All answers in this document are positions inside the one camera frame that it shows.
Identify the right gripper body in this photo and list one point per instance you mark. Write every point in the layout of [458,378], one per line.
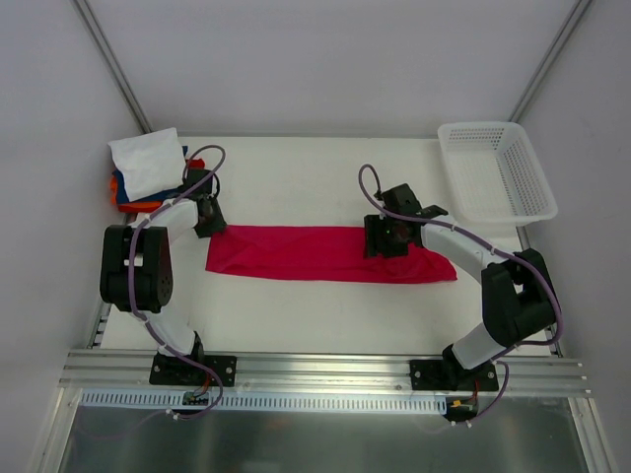
[374,236]

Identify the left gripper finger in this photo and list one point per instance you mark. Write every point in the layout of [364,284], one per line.
[218,223]
[205,231]

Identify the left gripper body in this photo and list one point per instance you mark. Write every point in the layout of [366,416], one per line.
[212,226]

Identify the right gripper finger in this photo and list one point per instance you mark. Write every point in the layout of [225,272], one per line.
[372,227]
[389,252]

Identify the pink red t shirt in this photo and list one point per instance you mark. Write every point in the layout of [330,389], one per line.
[328,254]

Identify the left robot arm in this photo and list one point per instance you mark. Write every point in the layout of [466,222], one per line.
[137,275]

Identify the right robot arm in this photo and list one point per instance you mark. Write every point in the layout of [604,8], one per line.
[517,298]

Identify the orange red folded t shirt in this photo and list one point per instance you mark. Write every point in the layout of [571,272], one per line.
[148,204]

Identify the white folded t shirt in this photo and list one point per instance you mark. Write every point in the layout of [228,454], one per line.
[145,162]

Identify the blue folded t shirt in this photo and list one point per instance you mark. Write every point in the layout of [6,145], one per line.
[120,189]

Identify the white plastic basket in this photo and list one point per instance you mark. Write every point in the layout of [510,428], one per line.
[494,175]

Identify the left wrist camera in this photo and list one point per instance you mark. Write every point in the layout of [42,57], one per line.
[198,184]

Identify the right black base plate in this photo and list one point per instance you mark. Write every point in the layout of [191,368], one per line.
[439,375]

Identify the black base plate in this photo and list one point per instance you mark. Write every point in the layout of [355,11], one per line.
[439,375]
[171,371]

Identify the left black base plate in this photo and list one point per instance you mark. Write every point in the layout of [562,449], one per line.
[171,371]

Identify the aluminium mounting rail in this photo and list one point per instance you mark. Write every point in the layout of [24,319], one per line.
[323,374]

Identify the white slotted cable duct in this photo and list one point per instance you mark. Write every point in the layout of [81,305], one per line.
[265,402]

